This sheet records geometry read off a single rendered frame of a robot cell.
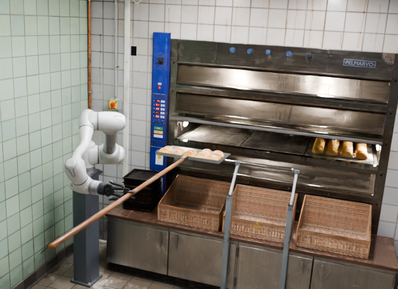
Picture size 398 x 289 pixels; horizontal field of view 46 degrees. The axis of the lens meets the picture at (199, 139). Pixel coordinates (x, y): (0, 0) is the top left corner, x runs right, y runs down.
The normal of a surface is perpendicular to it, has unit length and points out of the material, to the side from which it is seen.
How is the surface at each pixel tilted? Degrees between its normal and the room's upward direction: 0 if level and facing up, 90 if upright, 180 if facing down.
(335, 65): 92
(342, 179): 70
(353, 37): 90
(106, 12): 90
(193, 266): 90
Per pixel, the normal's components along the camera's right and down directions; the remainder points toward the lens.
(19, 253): 0.95, 0.12
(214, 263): -0.31, 0.22
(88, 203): 0.40, 0.25
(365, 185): -0.27, -0.12
